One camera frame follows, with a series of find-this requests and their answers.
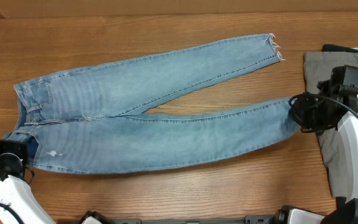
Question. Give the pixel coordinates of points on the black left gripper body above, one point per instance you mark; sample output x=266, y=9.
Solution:
x=16, y=152

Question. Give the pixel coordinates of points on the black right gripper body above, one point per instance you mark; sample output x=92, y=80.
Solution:
x=305, y=112

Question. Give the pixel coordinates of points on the light blue denim jeans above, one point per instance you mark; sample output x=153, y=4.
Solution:
x=96, y=120

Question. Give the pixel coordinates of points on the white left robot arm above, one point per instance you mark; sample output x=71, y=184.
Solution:
x=17, y=202

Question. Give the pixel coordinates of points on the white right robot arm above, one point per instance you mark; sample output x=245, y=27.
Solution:
x=346, y=212

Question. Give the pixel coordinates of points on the grey folded shirt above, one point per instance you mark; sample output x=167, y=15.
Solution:
x=328, y=71

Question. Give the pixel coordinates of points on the black folded garment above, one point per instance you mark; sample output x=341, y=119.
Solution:
x=337, y=48

